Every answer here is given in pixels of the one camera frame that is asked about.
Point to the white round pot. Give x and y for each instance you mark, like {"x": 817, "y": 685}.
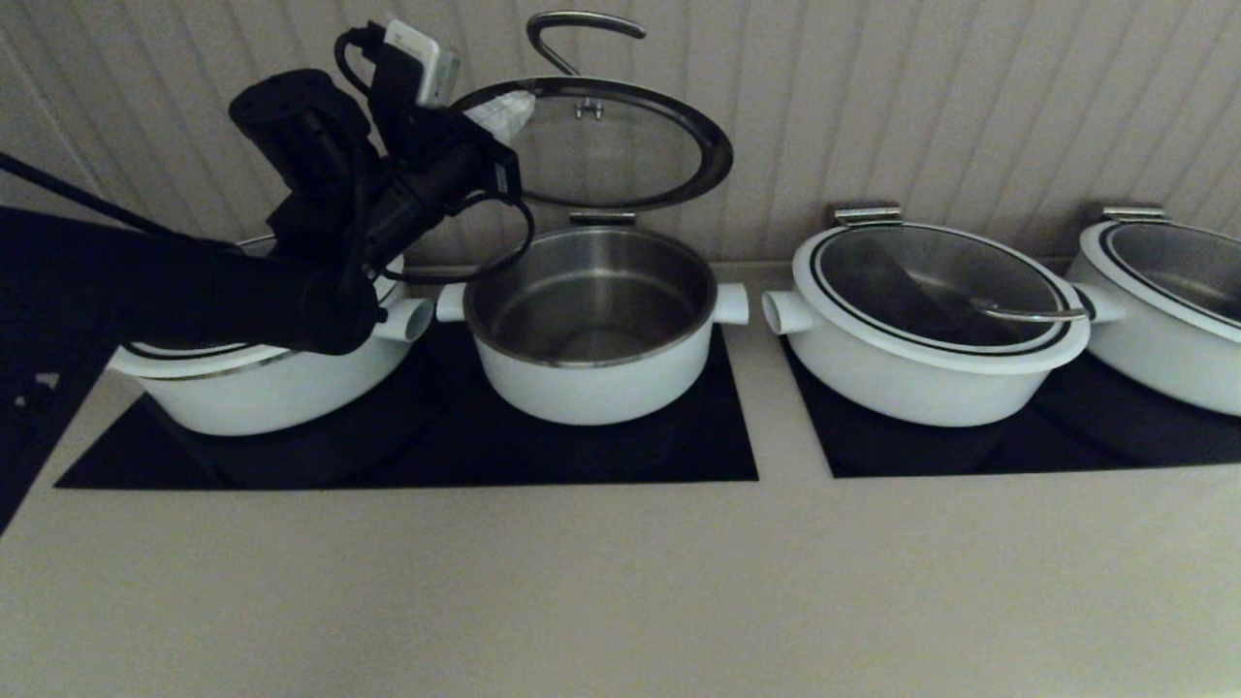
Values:
{"x": 1173, "y": 364}
{"x": 271, "y": 402}
{"x": 601, "y": 393}
{"x": 902, "y": 397}

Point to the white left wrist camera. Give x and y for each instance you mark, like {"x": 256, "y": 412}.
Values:
{"x": 427, "y": 63}

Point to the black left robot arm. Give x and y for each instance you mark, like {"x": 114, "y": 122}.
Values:
{"x": 194, "y": 291}

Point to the glass lid with white rim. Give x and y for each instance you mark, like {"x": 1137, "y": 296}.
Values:
{"x": 620, "y": 155}
{"x": 1193, "y": 262}

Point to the black glass cooktop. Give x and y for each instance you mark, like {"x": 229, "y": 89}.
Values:
{"x": 1086, "y": 436}
{"x": 582, "y": 456}

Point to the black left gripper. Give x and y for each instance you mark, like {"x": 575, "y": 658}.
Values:
{"x": 441, "y": 170}

